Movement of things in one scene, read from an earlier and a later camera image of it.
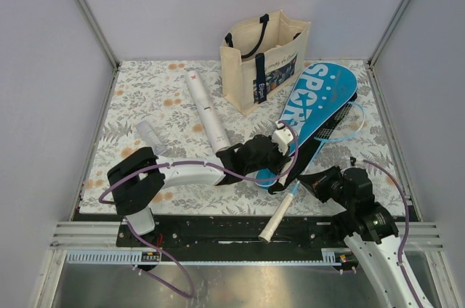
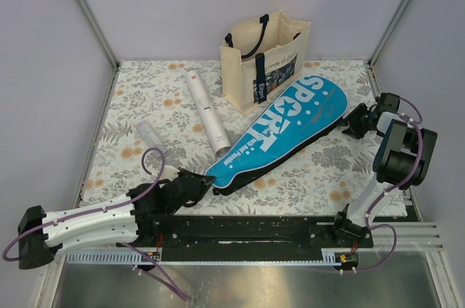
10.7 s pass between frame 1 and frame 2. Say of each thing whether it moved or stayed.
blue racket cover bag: moved
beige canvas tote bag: stayed
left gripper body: moved
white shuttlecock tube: stayed
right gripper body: moved
